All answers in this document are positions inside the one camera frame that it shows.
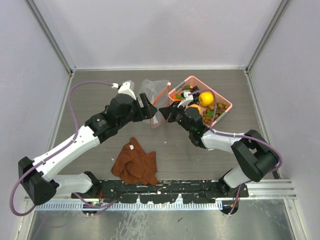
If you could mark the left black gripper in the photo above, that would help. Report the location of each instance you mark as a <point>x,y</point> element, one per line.
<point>148,111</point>

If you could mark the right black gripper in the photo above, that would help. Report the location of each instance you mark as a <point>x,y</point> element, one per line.
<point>169,112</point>

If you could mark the orange persimmon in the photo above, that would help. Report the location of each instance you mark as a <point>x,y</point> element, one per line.
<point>177,97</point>

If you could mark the clear zip top bag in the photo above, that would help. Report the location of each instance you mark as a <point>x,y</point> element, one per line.
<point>157,92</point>

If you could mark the orange peach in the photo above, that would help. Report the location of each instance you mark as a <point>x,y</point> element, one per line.
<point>196,106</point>

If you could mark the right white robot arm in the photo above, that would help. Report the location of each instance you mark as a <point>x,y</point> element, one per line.
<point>254,156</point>

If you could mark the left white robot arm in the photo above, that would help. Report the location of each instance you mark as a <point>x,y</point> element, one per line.
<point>40,176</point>

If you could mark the dark grape bunch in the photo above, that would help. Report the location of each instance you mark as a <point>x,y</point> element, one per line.
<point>195,96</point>

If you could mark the pink plastic basket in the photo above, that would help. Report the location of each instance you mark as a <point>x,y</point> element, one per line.
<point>193,81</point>

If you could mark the yellow apple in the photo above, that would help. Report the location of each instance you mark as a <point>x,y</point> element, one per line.
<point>205,99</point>

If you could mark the brown longan bunch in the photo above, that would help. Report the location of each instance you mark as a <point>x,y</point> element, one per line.
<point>207,114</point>

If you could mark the brown cloth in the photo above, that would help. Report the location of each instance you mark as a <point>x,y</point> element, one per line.
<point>133,165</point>

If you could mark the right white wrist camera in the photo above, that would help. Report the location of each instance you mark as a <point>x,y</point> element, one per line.
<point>126,87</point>

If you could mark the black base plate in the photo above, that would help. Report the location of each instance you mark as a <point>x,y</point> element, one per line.
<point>166,191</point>

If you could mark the grey slotted cable duct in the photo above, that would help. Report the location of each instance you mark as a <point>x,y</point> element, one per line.
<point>77,205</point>

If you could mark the aluminium frame rail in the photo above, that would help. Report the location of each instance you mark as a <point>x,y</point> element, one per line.
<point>266,189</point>

